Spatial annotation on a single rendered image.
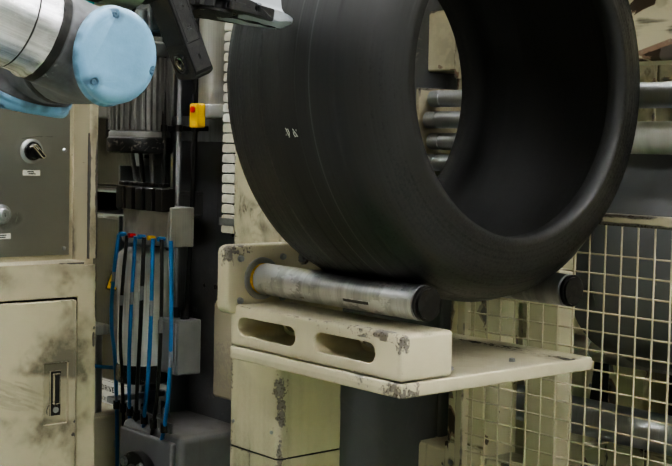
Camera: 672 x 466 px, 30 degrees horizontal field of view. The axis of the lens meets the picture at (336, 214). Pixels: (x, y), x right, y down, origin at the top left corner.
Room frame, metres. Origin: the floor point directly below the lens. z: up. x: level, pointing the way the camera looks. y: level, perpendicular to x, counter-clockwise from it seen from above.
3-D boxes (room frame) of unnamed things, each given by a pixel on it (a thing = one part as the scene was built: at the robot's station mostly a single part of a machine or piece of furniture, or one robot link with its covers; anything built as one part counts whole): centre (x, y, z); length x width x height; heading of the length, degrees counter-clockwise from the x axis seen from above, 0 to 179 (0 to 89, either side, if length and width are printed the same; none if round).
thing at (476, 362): (1.77, -0.11, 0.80); 0.37 x 0.36 x 0.02; 130
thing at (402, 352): (1.68, 0.00, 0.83); 0.36 x 0.09 x 0.06; 40
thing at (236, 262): (1.90, 0.01, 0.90); 0.40 x 0.03 x 0.10; 130
